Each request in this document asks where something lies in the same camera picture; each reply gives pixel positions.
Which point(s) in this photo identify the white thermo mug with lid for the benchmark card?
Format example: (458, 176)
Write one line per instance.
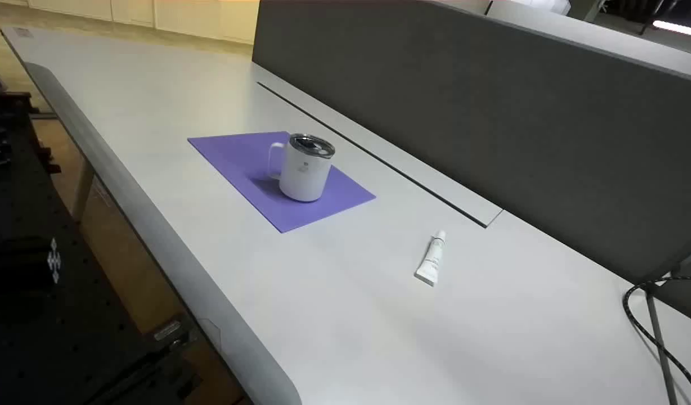
(305, 176)

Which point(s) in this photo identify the white marker pen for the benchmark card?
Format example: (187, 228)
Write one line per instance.
(430, 261)

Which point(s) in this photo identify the purple rectangular mat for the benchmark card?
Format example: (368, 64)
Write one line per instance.
(235, 157)

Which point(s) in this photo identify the grey desk partition panel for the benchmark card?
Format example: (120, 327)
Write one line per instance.
(509, 105)

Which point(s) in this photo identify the light wooden cabinets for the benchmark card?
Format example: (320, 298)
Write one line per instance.
(172, 14)

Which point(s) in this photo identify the grey table leg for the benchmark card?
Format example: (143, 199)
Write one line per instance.
(83, 193)

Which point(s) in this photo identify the white knob on breadboard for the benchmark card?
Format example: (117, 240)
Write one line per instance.
(55, 260)

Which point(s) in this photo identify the black perforated breadboard table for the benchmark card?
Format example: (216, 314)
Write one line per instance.
(30, 248)

